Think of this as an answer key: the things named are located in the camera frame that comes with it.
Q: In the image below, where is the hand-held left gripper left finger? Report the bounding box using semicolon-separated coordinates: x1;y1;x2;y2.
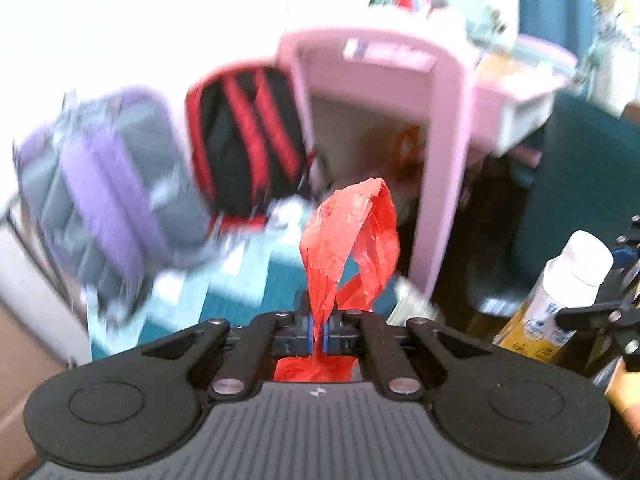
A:
140;310;319;402

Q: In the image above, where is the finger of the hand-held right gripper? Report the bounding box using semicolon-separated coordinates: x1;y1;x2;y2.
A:
610;214;640;276
556;291;640;333

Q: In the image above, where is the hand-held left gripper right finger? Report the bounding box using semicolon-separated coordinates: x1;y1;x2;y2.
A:
322;309;497;402

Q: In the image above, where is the white bottle with yellow label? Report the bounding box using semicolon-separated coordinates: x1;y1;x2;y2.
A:
492;230;615;364

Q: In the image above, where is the red plastic bag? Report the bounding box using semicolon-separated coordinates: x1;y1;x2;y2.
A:
274;177;402;384

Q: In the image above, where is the teal zigzag quilt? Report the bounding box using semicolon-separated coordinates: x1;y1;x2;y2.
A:
87;195;432;362

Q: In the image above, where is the dark teal bin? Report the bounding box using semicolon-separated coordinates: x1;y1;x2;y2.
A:
510;92;640;307

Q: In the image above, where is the white desk drawer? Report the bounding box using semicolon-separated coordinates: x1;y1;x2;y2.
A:
499;94;557;157

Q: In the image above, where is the purple grey backpack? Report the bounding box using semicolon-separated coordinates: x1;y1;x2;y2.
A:
12;85;217;327

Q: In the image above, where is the brown wooden door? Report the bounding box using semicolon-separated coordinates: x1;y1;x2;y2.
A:
0;297;92;443

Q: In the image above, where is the red black backpack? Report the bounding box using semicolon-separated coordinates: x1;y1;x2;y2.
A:
184;62;319;234

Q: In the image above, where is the pink desk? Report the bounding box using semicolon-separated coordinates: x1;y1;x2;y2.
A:
275;27;581;292

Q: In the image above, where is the blue curtain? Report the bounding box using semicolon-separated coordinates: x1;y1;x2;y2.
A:
517;0;609;57

